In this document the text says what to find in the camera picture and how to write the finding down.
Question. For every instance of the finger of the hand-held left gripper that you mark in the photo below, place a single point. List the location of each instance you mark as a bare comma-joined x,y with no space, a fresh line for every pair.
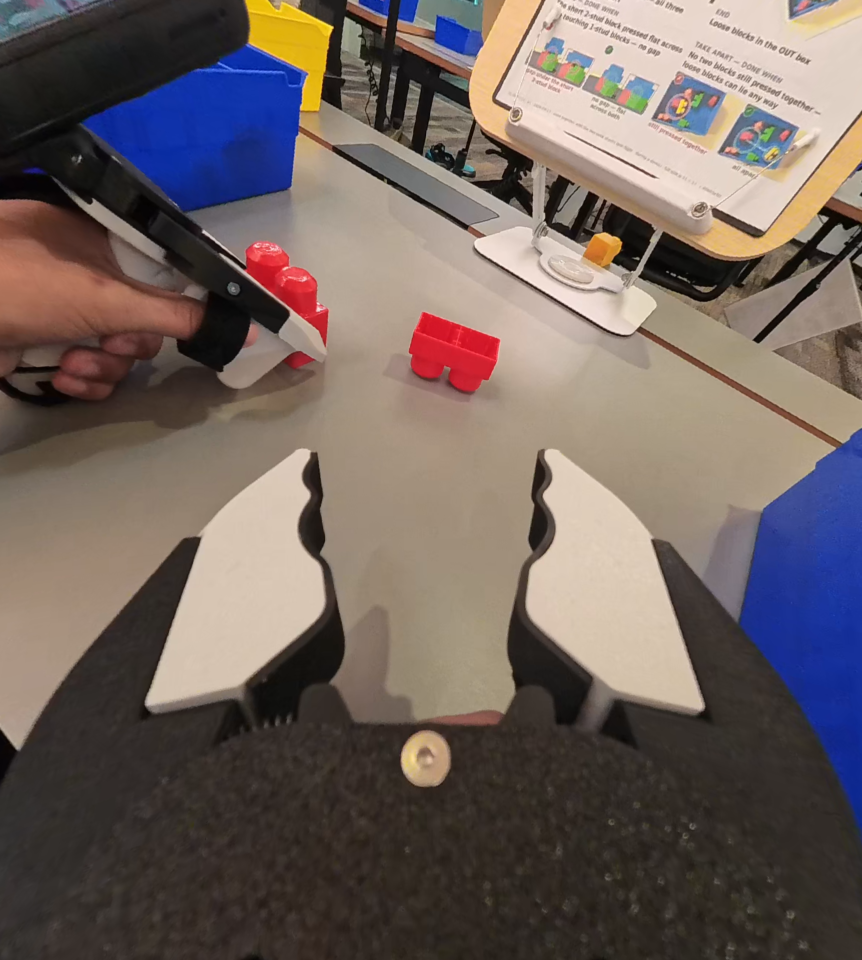
176,233
288,353

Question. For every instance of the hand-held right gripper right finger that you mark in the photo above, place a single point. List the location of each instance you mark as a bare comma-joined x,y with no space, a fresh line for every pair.
611,608

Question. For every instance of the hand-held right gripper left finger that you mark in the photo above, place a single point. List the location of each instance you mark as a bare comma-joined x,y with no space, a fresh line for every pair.
236,608

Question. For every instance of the red mega block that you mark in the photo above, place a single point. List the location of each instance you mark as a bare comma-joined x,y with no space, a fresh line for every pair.
454,348
305,308
267,263

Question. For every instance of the blue storage bin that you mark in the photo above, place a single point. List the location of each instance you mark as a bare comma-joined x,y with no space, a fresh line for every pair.
836,630
458,36
206,135

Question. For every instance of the person's left hand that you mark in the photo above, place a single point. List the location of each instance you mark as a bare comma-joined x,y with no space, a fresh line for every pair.
41,293

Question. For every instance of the yellow storage bin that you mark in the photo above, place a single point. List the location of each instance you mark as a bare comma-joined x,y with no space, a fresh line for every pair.
293,45

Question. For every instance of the black flat panel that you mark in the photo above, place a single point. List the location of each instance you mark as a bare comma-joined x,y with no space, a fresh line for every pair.
416,183

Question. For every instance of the orange plastic object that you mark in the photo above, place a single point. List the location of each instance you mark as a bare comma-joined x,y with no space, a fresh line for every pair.
602,251

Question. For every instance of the white paper sheet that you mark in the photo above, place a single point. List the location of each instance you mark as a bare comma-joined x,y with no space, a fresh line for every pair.
814,308

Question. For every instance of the printed instruction sheet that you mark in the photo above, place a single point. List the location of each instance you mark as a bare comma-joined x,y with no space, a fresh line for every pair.
671,90

